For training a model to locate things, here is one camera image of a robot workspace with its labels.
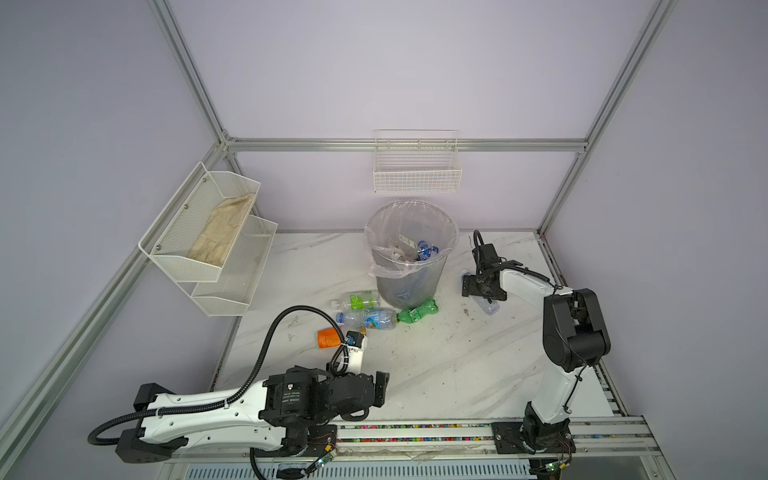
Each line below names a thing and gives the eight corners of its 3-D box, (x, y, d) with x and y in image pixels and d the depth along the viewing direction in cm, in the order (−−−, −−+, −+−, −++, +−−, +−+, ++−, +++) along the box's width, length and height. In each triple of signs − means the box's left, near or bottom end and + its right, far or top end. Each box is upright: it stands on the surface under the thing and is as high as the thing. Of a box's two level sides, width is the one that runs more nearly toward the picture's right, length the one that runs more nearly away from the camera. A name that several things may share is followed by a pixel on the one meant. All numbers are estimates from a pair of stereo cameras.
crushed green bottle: (400, 327, 95) (400, 319, 91) (396, 316, 98) (396, 307, 94) (437, 316, 98) (439, 308, 94) (432, 306, 101) (434, 298, 96)
